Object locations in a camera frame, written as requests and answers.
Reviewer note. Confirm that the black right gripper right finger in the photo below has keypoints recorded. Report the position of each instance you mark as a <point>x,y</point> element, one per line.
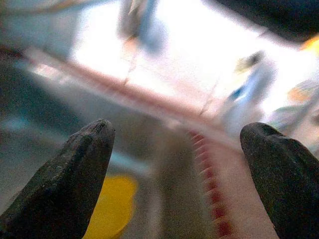
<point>286,184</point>

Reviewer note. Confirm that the stainless steel sink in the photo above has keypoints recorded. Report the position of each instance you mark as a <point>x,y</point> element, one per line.
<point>162,174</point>

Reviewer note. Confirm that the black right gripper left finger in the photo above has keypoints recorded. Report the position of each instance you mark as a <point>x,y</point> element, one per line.
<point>59,186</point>

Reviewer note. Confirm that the yellow plastic bowl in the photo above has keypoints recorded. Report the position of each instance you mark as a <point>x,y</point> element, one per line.
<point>112,204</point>

